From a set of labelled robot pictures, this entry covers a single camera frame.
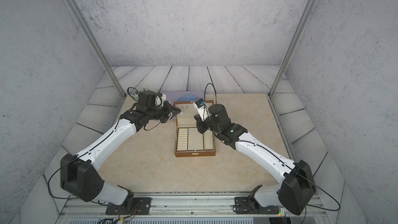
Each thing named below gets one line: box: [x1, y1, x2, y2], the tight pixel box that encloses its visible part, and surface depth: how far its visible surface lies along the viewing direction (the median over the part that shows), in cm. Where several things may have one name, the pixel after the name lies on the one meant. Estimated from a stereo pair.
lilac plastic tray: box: [161, 90, 206, 103], surface depth 125 cm
